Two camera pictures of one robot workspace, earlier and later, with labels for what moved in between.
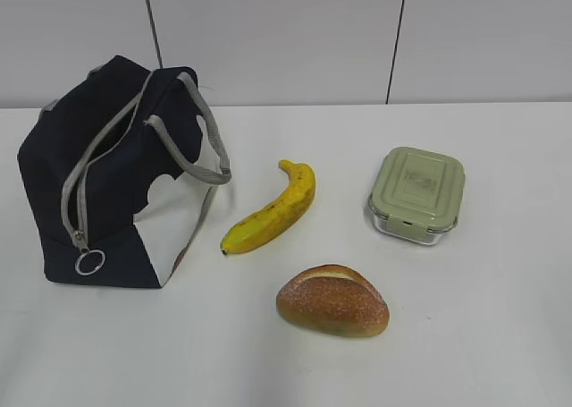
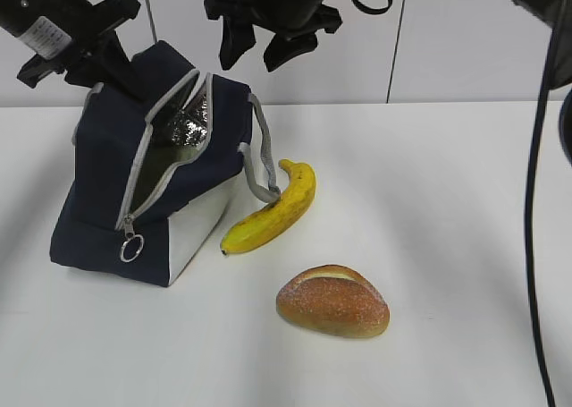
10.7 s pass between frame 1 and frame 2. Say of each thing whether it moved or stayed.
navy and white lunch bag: moved
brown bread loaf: stayed
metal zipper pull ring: moved
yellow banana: stayed
